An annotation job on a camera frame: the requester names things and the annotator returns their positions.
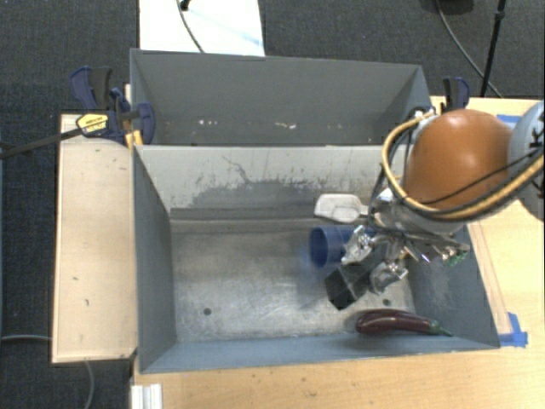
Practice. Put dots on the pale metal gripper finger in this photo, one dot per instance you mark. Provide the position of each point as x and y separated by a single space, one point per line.
359 245
387 276

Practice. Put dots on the blue plastic cup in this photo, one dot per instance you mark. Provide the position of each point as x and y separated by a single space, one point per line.
325 247

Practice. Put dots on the white and grey plastic object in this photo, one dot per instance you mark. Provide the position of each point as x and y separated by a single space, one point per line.
336 207

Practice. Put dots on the black box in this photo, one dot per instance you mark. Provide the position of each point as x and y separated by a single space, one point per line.
338 288

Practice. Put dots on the purple toy eggplant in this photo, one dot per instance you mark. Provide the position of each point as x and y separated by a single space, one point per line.
396 324

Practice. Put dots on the grey metal bin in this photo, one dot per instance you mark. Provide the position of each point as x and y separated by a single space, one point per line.
255 271

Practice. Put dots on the pale wood board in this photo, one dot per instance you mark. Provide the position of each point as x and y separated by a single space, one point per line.
95 245

